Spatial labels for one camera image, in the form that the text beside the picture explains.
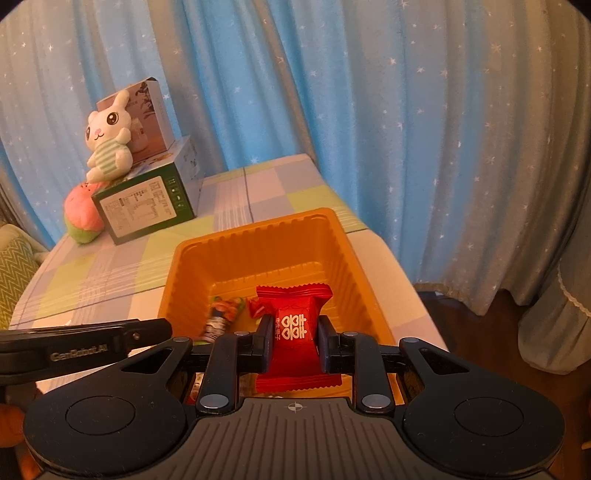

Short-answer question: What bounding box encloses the green zigzag cushion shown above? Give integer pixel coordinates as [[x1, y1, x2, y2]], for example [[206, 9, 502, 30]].
[[0, 223, 50, 334]]

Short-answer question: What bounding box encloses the checked tablecloth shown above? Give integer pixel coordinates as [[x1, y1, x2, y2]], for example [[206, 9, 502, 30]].
[[8, 154, 450, 398]]

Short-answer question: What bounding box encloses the white plant-print box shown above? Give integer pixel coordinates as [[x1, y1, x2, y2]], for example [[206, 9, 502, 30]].
[[96, 78, 176, 156]]

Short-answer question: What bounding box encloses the orange plastic tray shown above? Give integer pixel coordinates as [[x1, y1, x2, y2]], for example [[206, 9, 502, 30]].
[[158, 207, 410, 408]]

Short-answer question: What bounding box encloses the white rabbit plush toy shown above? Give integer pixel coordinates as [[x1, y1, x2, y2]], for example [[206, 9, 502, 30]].
[[84, 89, 136, 184]]

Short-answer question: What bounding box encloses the blue star-print curtain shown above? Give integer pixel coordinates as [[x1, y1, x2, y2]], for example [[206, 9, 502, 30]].
[[0, 0, 591, 320]]

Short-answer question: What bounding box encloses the pink star plush toy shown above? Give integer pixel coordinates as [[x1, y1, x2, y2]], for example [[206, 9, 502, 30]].
[[63, 180, 110, 245]]

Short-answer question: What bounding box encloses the large red snack packet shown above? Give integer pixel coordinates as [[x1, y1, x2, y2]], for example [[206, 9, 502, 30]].
[[255, 284, 343, 395]]

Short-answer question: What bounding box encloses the pale printed cardboard box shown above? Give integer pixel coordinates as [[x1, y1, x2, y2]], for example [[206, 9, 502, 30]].
[[124, 135, 203, 219]]

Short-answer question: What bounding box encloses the green cardboard box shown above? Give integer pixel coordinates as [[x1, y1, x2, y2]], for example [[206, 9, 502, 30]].
[[90, 161, 198, 246]]

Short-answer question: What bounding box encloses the grey lace-trimmed curtain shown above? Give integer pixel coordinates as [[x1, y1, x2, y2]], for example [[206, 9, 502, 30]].
[[516, 257, 591, 376]]

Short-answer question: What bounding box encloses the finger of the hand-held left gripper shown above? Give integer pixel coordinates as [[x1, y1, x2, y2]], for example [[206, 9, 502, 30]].
[[121, 316, 174, 357], [7, 318, 140, 332]]

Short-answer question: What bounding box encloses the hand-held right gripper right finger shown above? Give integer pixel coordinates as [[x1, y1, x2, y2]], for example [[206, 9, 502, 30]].
[[317, 315, 468, 415]]

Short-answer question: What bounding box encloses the person's left hand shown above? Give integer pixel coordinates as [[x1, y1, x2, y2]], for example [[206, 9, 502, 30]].
[[0, 401, 29, 448]]

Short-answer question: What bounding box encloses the long green snack packet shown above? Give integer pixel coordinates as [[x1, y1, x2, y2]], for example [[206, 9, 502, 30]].
[[202, 294, 246, 345]]

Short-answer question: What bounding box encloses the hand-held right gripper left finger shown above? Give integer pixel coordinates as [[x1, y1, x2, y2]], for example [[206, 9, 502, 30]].
[[117, 315, 275, 417]]

